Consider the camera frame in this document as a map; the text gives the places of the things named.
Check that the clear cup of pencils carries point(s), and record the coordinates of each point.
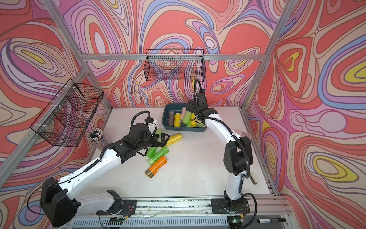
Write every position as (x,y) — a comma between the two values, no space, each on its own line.
(97,137)

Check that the back black wire basket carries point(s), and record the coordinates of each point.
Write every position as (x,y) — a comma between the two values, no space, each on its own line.
(175,65)

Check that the grey trash bag roll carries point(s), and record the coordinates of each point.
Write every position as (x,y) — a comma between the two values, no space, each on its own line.
(171,118)

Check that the pink calculator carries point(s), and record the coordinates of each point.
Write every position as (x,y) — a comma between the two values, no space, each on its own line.
(243,133)

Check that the orange trash bag roll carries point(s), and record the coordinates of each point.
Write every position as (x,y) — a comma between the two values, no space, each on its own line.
(151,172)

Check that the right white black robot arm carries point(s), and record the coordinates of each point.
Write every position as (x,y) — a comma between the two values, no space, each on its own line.
(238,156)

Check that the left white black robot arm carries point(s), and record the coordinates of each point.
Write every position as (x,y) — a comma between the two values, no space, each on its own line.
(59,197)

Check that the thin pink trash bag roll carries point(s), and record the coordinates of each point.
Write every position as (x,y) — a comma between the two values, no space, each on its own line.
(183,113)

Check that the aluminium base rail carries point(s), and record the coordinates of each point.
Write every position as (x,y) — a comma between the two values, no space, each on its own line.
(164,213)

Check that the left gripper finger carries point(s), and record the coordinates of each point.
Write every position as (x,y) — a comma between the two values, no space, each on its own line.
(164,137)
(159,143)

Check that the light green roll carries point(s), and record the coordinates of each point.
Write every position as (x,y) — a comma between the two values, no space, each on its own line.
(200,123)

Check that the left black wire basket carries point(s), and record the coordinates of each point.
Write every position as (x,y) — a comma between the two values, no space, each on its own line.
(70,115)

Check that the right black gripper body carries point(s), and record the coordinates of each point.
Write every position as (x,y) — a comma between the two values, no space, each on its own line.
(193,109)

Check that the teal plastic storage box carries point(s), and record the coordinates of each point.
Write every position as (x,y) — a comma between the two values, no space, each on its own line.
(177,108)

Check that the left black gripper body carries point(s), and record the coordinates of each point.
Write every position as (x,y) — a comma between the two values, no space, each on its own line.
(148,142)

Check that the black wire basket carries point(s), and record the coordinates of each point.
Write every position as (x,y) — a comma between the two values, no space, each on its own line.
(175,65)
(70,115)

